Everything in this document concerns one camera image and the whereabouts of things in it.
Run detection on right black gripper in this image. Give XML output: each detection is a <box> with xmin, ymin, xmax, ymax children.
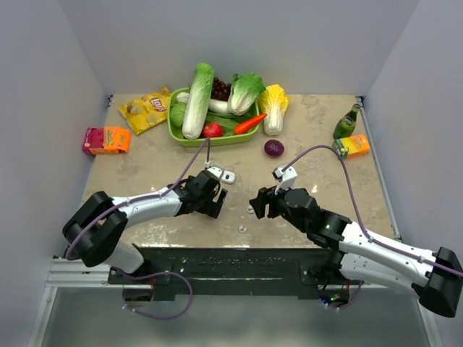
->
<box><xmin>249</xmin><ymin>179</ymin><xmax>309</xmax><ymax>234</ymax></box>

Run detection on white gold-rimmed charging case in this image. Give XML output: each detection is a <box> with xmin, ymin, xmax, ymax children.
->
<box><xmin>221</xmin><ymin>171</ymin><xmax>236</xmax><ymax>184</ymax></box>

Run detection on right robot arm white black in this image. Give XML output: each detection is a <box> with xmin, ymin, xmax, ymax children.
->
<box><xmin>249</xmin><ymin>188</ymin><xmax>462</xmax><ymax>317</ymax></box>

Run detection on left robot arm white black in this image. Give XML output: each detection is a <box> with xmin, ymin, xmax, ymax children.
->
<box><xmin>62</xmin><ymin>169</ymin><xmax>228</xmax><ymax>283</ymax></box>

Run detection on purple onion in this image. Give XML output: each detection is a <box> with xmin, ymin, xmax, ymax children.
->
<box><xmin>264</xmin><ymin>140</ymin><xmax>285</xmax><ymax>158</ymax></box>

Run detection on green plastic tray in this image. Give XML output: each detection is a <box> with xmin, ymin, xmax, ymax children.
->
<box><xmin>167</xmin><ymin>87</ymin><xmax>261</xmax><ymax>147</ymax></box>

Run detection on red apple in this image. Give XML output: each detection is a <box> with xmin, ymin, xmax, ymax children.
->
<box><xmin>202</xmin><ymin>122</ymin><xmax>224</xmax><ymax>138</ymax></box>

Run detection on orange carrot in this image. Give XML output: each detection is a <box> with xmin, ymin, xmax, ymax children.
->
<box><xmin>234</xmin><ymin>113</ymin><xmax>267</xmax><ymax>135</ymax></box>

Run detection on long napa cabbage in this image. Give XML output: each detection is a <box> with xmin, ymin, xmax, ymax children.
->
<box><xmin>182</xmin><ymin>63</ymin><xmax>215</xmax><ymax>140</ymax></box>

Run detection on green leafy vegetable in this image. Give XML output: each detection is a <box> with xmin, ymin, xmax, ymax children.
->
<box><xmin>205</xmin><ymin>111</ymin><xmax>252</xmax><ymax>137</ymax></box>

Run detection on green round vegetable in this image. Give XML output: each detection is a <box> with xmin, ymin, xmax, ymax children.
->
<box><xmin>169</xmin><ymin>103</ymin><xmax>187</xmax><ymax>127</ymax></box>

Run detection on white radish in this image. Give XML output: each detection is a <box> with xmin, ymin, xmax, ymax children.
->
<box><xmin>176</xmin><ymin>92</ymin><xmax>229</xmax><ymax>114</ymax></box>

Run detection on yellow Lays chips bag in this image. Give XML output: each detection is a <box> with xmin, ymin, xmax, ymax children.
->
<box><xmin>119</xmin><ymin>85</ymin><xmax>171</xmax><ymax>135</ymax></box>

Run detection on yellow cabbage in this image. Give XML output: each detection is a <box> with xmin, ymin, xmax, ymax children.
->
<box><xmin>258</xmin><ymin>85</ymin><xmax>290</xmax><ymax>137</ymax></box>

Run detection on dark purple grapes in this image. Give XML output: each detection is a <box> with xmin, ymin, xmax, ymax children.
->
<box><xmin>211</xmin><ymin>77</ymin><xmax>232</xmax><ymax>101</ymax></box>

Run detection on orange green juice carton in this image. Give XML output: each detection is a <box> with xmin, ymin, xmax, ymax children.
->
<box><xmin>332</xmin><ymin>134</ymin><xmax>370</xmax><ymax>159</ymax></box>

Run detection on green glass bottle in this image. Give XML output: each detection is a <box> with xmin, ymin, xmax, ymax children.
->
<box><xmin>333</xmin><ymin>103</ymin><xmax>361</xmax><ymax>140</ymax></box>

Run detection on green lettuce head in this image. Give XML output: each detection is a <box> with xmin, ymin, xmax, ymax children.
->
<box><xmin>227</xmin><ymin>73</ymin><xmax>266</xmax><ymax>116</ymax></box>

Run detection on pink orange snack box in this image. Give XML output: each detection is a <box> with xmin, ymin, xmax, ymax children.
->
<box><xmin>82</xmin><ymin>127</ymin><xmax>131</xmax><ymax>155</ymax></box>

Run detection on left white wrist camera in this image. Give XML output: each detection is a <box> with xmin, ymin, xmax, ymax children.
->
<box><xmin>206</xmin><ymin>166</ymin><xmax>224</xmax><ymax>180</ymax></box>

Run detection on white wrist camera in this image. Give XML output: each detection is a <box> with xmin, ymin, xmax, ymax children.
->
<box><xmin>272</xmin><ymin>164</ymin><xmax>297</xmax><ymax>194</ymax></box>
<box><xmin>206</xmin><ymin>166</ymin><xmax>224</xmax><ymax>180</ymax></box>

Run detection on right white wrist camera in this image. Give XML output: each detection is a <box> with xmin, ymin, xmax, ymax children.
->
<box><xmin>272</xmin><ymin>164</ymin><xmax>297</xmax><ymax>194</ymax></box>

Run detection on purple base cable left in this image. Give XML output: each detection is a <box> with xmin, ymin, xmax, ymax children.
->
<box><xmin>115</xmin><ymin>269</ymin><xmax>195</xmax><ymax>321</ymax></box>

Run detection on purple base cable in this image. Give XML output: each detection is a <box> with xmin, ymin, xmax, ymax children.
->
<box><xmin>115</xmin><ymin>269</ymin><xmax>195</xmax><ymax>321</ymax></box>
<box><xmin>323</xmin><ymin>281</ymin><xmax>364</xmax><ymax>312</ymax></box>

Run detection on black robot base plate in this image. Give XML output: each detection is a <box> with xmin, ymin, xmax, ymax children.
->
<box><xmin>109</xmin><ymin>248</ymin><xmax>356</xmax><ymax>307</ymax></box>

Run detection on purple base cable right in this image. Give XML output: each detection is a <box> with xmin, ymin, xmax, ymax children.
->
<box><xmin>323</xmin><ymin>281</ymin><xmax>364</xmax><ymax>312</ymax></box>

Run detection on aluminium frame rail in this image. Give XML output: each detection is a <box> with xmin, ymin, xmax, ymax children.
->
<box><xmin>46</xmin><ymin>258</ymin><xmax>109</xmax><ymax>288</ymax></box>

